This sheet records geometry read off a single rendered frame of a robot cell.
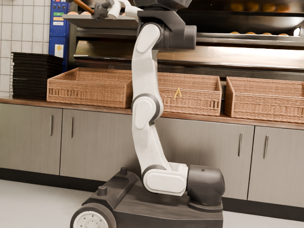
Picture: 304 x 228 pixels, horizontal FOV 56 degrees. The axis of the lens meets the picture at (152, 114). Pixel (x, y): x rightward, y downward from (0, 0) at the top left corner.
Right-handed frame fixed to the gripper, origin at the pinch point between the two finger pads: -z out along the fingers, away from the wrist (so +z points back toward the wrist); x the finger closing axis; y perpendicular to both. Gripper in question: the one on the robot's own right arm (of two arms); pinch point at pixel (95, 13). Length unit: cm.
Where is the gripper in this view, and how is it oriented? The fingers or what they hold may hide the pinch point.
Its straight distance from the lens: 212.4
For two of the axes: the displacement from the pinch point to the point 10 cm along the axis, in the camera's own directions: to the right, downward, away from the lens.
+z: 7.0, 1.0, -7.1
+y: 7.1, -0.2, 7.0
